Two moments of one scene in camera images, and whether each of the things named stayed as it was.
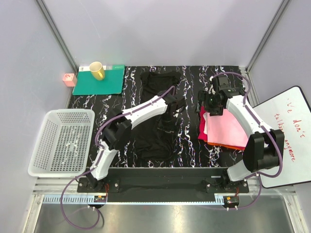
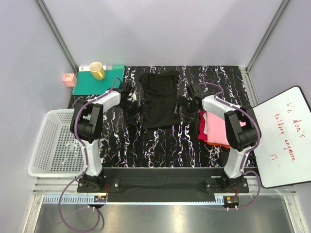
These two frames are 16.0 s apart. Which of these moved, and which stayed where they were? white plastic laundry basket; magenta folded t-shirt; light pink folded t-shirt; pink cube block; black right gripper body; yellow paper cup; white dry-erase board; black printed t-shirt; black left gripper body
Moved: black left gripper body; black right gripper body; black printed t-shirt
Stayed: pink cube block; white dry-erase board; light pink folded t-shirt; white plastic laundry basket; yellow paper cup; magenta folded t-shirt
